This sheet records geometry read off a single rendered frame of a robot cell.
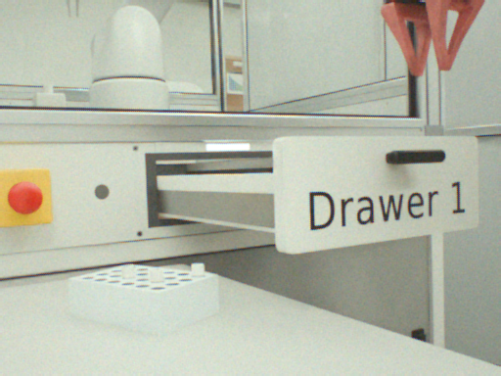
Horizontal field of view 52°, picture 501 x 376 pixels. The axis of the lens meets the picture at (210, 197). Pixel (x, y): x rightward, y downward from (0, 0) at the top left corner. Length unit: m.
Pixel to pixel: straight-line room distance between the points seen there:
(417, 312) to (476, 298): 1.31
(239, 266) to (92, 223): 0.27
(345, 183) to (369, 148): 0.05
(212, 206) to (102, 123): 0.22
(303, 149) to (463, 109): 1.99
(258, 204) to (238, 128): 0.33
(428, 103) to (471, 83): 1.28
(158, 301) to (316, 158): 0.20
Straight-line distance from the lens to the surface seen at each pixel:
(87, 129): 0.75
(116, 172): 0.75
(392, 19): 0.59
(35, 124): 0.73
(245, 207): 0.56
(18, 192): 0.65
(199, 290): 0.48
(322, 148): 0.50
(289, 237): 0.48
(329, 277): 1.00
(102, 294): 0.49
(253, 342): 0.43
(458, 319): 2.55
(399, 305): 1.15
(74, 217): 0.74
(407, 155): 0.53
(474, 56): 2.46
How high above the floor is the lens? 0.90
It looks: 3 degrees down
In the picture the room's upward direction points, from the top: 2 degrees counter-clockwise
